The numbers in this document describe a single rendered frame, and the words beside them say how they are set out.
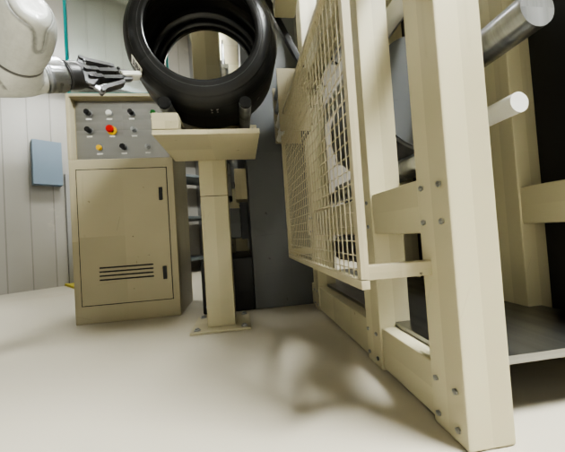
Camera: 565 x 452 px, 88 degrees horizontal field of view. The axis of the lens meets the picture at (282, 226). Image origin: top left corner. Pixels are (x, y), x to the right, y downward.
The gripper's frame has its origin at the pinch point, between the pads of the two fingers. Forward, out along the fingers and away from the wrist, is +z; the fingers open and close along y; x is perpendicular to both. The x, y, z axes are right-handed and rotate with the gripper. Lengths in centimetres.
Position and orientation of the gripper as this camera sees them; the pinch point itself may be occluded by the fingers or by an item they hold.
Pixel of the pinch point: (130, 75)
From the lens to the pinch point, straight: 120.6
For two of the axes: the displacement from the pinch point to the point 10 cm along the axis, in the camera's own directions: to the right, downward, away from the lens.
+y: 5.5, 8.3, 0.5
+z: 5.1, -3.8, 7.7
